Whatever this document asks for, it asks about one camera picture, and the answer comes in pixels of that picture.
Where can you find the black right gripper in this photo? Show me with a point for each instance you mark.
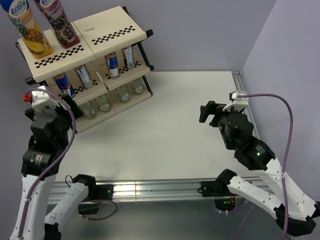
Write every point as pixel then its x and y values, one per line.
pixel 211 107

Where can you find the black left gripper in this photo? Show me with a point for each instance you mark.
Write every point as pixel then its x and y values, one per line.
pixel 78 112

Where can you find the glass bottle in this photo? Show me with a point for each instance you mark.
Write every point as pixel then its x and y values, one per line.
pixel 103 103
pixel 123 93
pixel 137 86
pixel 88 110

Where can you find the energy drink can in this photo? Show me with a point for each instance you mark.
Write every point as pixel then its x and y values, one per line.
pixel 128 57
pixel 64 85
pixel 112 65
pixel 84 76

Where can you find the red grape juice carton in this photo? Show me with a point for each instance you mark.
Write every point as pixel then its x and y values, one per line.
pixel 55 14

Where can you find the pineapple juice carton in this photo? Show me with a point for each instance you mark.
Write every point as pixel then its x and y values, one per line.
pixel 21 16

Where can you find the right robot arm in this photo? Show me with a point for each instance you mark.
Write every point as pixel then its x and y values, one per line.
pixel 291 208

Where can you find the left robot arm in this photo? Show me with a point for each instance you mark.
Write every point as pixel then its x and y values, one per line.
pixel 53 131

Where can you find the beige three-tier shelf rack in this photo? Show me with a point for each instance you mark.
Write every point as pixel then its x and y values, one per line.
pixel 100 34

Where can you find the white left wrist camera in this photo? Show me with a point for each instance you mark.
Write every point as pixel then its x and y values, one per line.
pixel 40 98

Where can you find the aluminium rail frame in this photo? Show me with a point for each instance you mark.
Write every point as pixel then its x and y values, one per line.
pixel 151 151

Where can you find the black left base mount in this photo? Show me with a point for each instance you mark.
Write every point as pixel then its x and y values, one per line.
pixel 100 192

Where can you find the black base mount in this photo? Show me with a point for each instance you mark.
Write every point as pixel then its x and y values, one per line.
pixel 100 192
pixel 224 201

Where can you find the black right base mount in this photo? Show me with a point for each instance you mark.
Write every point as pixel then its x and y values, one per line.
pixel 224 201

